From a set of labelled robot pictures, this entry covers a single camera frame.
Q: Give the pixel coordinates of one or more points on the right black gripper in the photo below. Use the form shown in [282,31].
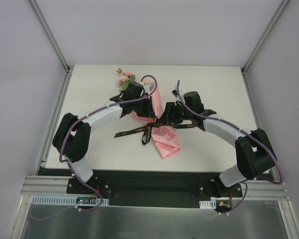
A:
[170,114]

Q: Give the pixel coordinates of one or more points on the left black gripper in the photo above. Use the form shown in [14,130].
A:
[144,107]

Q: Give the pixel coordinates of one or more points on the black ribbon gold lettering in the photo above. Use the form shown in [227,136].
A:
[147,129]

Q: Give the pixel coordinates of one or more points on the pink wrapping paper sheet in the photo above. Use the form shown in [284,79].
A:
[165,138]

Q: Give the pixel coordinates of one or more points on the pink fake flower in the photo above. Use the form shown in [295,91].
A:
[125,79]

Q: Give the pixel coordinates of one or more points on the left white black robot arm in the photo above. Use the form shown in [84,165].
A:
[73,133]

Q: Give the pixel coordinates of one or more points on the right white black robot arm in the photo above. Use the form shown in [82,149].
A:
[254,152]

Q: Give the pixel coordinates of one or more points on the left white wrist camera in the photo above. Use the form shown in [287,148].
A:
[148,88]

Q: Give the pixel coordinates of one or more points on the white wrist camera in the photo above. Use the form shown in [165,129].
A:
[148,88]
[176,92]

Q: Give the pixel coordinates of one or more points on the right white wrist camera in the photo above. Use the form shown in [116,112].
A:
[176,92]

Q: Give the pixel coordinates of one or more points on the right white cable duct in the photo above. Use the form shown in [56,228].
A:
[207,204]

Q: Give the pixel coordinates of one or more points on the white cable duct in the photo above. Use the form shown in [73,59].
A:
[207,204]
[68,201]

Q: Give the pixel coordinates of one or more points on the front aluminium rail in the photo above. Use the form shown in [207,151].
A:
[57,185]

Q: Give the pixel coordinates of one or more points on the left white cable duct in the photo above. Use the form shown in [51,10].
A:
[68,201]

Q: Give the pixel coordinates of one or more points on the left aluminium frame post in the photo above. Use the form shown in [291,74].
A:
[48,33]

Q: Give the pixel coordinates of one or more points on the aluminium frame post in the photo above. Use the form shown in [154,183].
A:
[48,33]
[267,31]

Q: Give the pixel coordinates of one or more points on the right aluminium frame post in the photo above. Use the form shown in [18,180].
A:
[267,31]

